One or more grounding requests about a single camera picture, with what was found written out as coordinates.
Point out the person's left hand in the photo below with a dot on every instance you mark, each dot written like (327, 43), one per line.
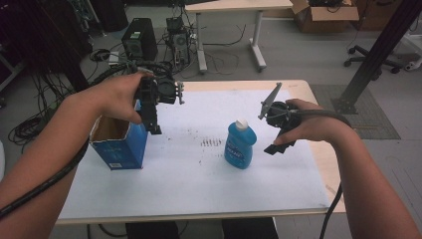
(112, 98)

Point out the black office chair base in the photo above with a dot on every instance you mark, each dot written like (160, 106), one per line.
(368, 58)

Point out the brown cardboard box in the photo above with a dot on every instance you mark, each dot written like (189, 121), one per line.
(328, 18)

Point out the person's leg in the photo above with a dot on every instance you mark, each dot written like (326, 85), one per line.
(152, 230)
(249, 229)

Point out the black computer tower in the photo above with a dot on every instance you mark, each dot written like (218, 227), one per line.
(141, 40)

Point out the white paper mat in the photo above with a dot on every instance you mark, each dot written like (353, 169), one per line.
(199, 186)

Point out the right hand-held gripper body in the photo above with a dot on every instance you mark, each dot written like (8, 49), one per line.
(282, 114)

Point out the light wooden table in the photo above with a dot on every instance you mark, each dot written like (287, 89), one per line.
(326, 159)

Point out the white power strip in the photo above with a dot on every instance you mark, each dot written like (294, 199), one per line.
(113, 58)

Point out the person's left leg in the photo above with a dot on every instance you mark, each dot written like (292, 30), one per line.
(152, 230)

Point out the person's right hand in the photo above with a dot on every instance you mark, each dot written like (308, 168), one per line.
(315, 127)

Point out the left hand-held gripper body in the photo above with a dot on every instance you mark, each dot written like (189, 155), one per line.
(161, 90)

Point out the white-legged wooden desk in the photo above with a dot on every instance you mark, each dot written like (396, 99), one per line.
(232, 5)

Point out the blue cardboard box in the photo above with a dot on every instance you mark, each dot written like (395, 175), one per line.
(121, 149)

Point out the person's right leg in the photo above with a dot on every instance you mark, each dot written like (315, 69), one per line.
(249, 229)

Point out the dark curtain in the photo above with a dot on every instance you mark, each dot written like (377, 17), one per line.
(36, 33)

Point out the black metal post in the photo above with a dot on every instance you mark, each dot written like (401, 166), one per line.
(375, 56)

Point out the blue bottle with white cap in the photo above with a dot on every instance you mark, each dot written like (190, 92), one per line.
(239, 146)

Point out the grey floor mat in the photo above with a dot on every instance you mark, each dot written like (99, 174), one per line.
(371, 122)

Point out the open computer case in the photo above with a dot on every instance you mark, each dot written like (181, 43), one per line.
(179, 41)

